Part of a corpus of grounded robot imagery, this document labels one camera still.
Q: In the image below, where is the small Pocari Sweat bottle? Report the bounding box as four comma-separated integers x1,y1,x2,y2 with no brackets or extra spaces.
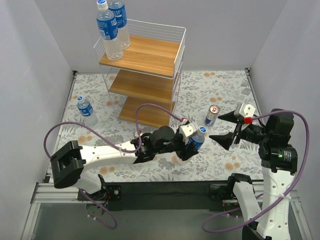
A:
77,96,98,127

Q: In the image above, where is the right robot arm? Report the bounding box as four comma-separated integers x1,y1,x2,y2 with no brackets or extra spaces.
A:
210,103,303,240

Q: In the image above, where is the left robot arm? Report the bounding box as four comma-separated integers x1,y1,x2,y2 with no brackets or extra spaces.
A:
50,122,198,200

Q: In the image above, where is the right Red Bull can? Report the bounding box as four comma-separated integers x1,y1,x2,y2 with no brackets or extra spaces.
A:
204,104,220,127

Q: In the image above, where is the red bull can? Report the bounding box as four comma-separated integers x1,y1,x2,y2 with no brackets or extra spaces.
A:
134,129,143,138
204,104,220,127

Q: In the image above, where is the left Red Bull can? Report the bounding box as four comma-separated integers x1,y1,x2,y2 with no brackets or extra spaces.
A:
134,129,143,138

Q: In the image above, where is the floral tablecloth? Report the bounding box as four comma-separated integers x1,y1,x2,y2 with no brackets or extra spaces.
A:
58,70,263,182

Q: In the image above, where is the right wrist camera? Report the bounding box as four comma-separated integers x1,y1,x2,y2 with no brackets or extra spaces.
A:
234,103,256,125

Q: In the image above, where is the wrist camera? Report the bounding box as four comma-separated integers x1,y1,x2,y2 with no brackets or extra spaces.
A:
178,117,197,145
234,103,256,125

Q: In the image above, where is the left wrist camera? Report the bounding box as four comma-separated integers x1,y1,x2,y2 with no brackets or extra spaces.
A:
178,117,197,145

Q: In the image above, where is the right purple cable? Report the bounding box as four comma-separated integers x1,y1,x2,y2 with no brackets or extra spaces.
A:
201,109,311,233

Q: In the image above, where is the purple cable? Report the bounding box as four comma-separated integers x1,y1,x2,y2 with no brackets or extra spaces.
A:
43,103,188,230
201,109,311,233

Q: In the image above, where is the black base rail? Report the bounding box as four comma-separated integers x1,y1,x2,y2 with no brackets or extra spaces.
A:
89,180,236,211

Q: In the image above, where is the white wire wooden shelf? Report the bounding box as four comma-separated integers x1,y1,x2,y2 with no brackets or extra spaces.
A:
93,19,186,128

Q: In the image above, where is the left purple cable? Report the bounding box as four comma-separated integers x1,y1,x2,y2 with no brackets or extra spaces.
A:
43,103,188,230

